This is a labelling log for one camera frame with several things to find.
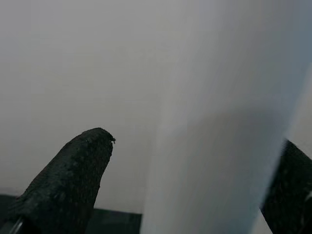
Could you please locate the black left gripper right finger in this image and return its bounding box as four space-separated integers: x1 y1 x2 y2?
260 138 312 234

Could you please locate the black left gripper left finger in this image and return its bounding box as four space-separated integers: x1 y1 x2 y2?
0 126 117 234

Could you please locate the white plastic table leg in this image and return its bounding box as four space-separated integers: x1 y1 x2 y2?
140 0 312 234

